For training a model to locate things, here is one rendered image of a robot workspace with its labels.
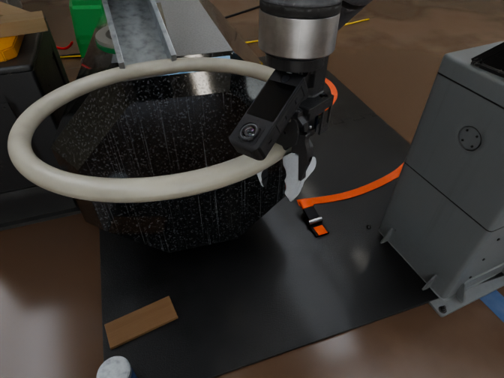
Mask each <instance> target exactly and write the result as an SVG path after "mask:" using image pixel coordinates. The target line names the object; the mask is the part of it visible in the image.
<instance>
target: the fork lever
mask: <svg viewBox="0 0 504 378"><path fill-rule="evenodd" d="M102 3H103V9H104V12H105V14H106V20H107V23H108V26H109V31H110V34H111V38H112V43H113V46H114V49H115V54H116V58H117V60H118V66H119V68H120V69H125V65H131V64H135V63H139V62H148V61H154V60H160V59H171V61H172V62H174V61H176V60H177V58H176V52H175V50H174V48H173V45H172V42H171V40H170V37H169V35H168V33H167V29H166V27H165V25H164V21H163V20H162V17H161V14H160V12H159V10H158V6H157V4H156V2H155V0H102ZM177 73H178V72H177ZM177 73H162V74H156V75H151V76H143V77H139V78H135V79H129V80H125V81H123V82H127V81H131V80H139V79H145V78H149V77H158V76H163V75H167V74H177Z"/></svg>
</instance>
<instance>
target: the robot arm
mask: <svg viewBox="0 0 504 378"><path fill-rule="evenodd" d="M372 1H373V0H259V40H258V46H259V48H260V49H261V50H262V51H263V52H264V53H265V63H266V64H267V65H268V66H269V67H271V68H274V69H275V70H274V72H273V73H272V75H271V76H270V77H269V79H268V80H267V82H266V83H265V85H264V86H263V87H262V89H261V91H260V92H259V94H258V95H257V96H256V98H255V100H254V101H253V103H252V104H251V105H250V107H249V108H248V110H247V112H246V113H245V114H244V116H243V117H242V119H241V120H240V122H239V123H238V124H237V126H236V127H235V129H234V131H233V132H232V133H231V135H230V136H229V141H230V142H231V144H232V145H233V147H234V148H235V150H236V151H237V152H238V153H241V154H243V155H246V156H248V157H250V158H253V159H255V160H258V161H263V160H264V159H265V158H266V156H267V155H268V153H269V152H270V150H271V149H272V147H273V145H274V144H275V143H277V144H279V145H281V146H283V149H284V150H287V149H289V148H291V147H292V150H291V152H289V153H288V154H286V155H285V156H283V166H284V168H285V170H286V178H285V180H284V181H285V184H286V190H285V193H284V194H285V195H286V197H287V199H288V200H289V201H290V202H292V201H293V200H294V199H295V198H296V197H297V196H298V195H299V193H300V191H301V189H302V187H303V184H304V182H305V180H306V179H307V177H308V176H309V175H310V174H311V173H312V172H313V171H314V169H315V166H316V163H317V161H316V158H315V157H313V153H314V146H313V144H312V142H311V140H310V139H309V137H311V136H312V135H314V134H315V132H316V131H317V125H318V124H319V132H318V134H319V135H320V134H322V133H323V132H325V131H327V130H328V129H329V122H330V117H331V112H332V104H333V100H334V95H333V94H329V93H326V92H324V90H323V89H324V85H325V79H326V70H327V64H328V60H329V55H330V54H332V53H333V52H334V50H335V44H336V39H337V33H338V30H339V29H341V28H342V27H343V26H344V25H345V24H346V23H348V22H349V21H350V20H351V19H352V18H353V17H354V16H355V15H356V14H357V13H358V12H359V11H360V10H362V9H363V8H364V7H365V6H366V5H367V4H369V3H370V2H372ZM323 97H326V98H325V99H323ZM327 108H328V116H327V121H326V123H325V124H323V118H324V113H325V110H326V109H327ZM319 114H321V116H319ZM257 176H258V178H259V181H260V184H261V185H262V186H263V187H265V186H266V185H267V181H268V177H269V176H268V168H267V169H264V170H263V171H262V172H259V173H257Z"/></svg>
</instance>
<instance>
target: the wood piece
mask: <svg viewBox="0 0 504 378"><path fill-rule="evenodd" d="M46 31H48V27H47V22H46V20H45V17H44V14H43V11H42V10H40V11H35V12H28V13H18V14H11V15H6V16H0V38H6V37H11V36H17V35H26V34H31V33H37V32H46Z"/></svg>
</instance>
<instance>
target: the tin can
mask: <svg viewBox="0 0 504 378"><path fill-rule="evenodd" d="M97 378H137V375H136V374H135V373H134V370H133V369H132V367H131V364H130V363H129V361H128V360H127V359H126V358H124V357H122V356H113V357H111V358H108V359H107V360H106V361H105V362H104V363H103V364H102V365H101V366H100V367H99V369H98V371H97Z"/></svg>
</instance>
